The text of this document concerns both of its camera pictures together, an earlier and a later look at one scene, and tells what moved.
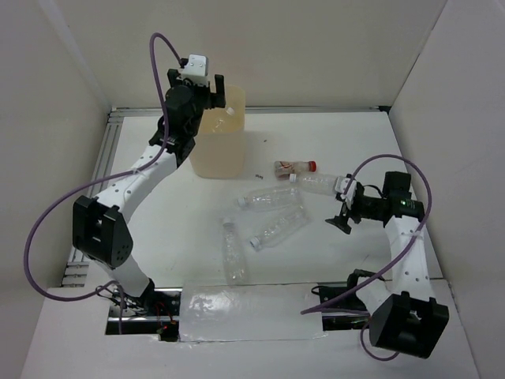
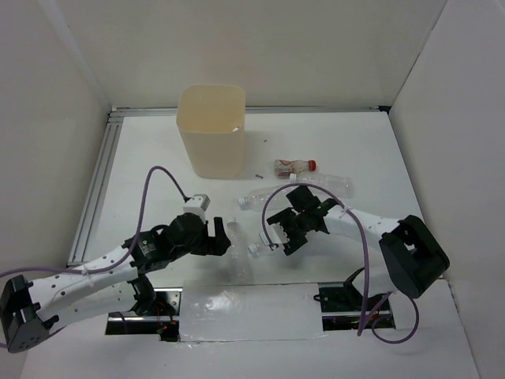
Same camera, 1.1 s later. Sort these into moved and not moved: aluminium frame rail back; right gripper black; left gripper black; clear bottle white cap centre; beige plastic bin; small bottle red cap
Moved: left gripper black; right gripper black
Not moved: clear bottle white cap centre; beige plastic bin; small bottle red cap; aluminium frame rail back
